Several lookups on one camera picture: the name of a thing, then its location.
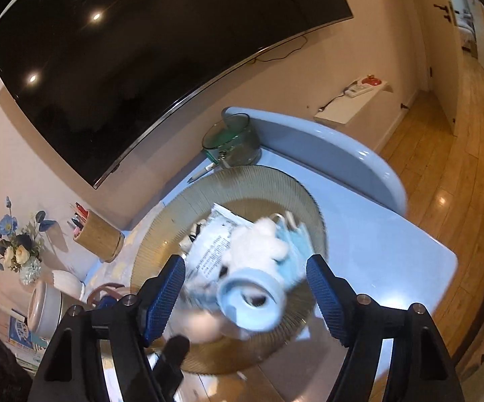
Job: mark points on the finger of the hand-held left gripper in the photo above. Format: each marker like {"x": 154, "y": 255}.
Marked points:
{"x": 108, "y": 301}
{"x": 176, "y": 354}

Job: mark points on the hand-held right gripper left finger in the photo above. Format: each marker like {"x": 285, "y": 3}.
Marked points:
{"x": 162, "y": 299}

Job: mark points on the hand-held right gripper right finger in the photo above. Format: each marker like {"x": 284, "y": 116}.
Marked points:
{"x": 330, "y": 299}

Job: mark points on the blue face masks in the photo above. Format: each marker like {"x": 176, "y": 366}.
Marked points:
{"x": 294, "y": 255}

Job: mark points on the light blue tape roll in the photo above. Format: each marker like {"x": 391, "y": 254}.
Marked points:
{"x": 267, "y": 289}

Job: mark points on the blue white wet wipes pack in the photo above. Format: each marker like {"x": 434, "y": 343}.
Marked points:
{"x": 212, "y": 251}

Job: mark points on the white plush toy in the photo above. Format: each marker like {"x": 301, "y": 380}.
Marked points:
{"x": 254, "y": 247}

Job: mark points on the round glass plate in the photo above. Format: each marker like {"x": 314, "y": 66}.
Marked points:
{"x": 246, "y": 184}

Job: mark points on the white ribbed vase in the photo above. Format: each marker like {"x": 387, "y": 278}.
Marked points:
{"x": 68, "y": 282}

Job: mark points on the beige thermos bottle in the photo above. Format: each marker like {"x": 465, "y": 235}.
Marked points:
{"x": 45, "y": 305}

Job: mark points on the wooden pen holder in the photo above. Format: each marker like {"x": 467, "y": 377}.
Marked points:
{"x": 99, "y": 238}

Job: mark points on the bunch of pens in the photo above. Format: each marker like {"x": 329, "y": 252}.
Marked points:
{"x": 78, "y": 217}

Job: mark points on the blue and white flower bouquet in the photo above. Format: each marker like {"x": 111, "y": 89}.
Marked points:
{"x": 20, "y": 255}

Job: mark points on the white pen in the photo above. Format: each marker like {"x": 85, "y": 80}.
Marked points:
{"x": 202, "y": 171}

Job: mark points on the white power strip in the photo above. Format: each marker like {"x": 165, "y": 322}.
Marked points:
{"x": 356, "y": 90}

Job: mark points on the small red object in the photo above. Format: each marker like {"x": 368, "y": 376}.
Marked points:
{"x": 371, "y": 80}

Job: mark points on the black curved television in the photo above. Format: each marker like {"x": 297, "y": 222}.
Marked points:
{"x": 141, "y": 50}

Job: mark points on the white wall shelf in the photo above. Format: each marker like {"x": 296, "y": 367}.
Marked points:
{"x": 342, "y": 111}

